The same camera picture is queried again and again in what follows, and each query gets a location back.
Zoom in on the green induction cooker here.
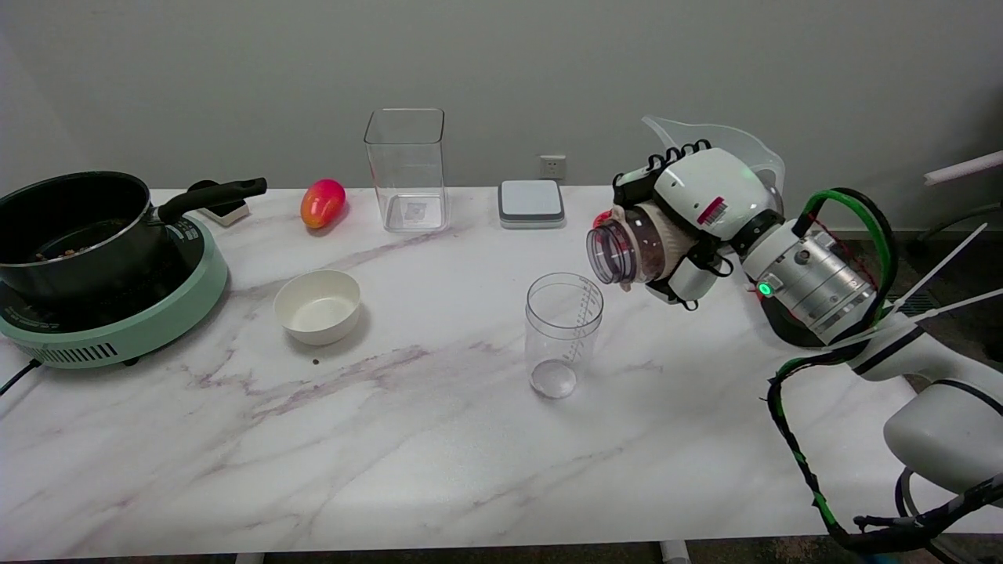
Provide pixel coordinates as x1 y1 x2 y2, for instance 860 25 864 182
0 213 230 370

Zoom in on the clear plastic pitcher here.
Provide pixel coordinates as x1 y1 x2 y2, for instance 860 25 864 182
643 116 786 216

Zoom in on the red yellow mango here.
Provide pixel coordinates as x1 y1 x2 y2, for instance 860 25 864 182
301 179 346 230

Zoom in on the clear candy jar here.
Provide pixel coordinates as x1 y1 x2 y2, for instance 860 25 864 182
586 202 684 292

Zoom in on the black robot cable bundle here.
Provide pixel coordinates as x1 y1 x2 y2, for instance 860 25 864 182
764 188 1003 557

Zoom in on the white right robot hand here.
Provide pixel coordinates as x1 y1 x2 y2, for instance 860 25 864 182
611 139 784 310

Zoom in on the grey white square lid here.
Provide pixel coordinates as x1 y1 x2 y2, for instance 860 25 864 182
498 179 567 230

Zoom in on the black pot with handle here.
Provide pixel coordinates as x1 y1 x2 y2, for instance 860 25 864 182
0 172 268 302

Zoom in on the white padded bar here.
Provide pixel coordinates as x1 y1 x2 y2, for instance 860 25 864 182
925 150 1003 186

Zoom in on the dark floor vent grille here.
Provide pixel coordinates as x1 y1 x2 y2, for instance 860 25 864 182
885 293 940 316

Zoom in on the tall square clear container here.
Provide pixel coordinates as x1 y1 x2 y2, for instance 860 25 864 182
364 108 451 233

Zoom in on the black and white small device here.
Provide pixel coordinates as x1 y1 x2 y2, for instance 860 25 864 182
188 180 252 228

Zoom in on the white zip tie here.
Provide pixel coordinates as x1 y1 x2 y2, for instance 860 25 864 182
882 223 990 314
893 288 1003 328

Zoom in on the transparent measuring cup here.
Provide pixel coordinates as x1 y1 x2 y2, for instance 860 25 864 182
525 273 604 400

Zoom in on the black cooker power cord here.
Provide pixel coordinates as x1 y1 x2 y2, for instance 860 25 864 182
0 359 40 396

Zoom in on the white bowl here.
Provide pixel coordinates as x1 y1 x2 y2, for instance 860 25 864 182
273 269 362 346

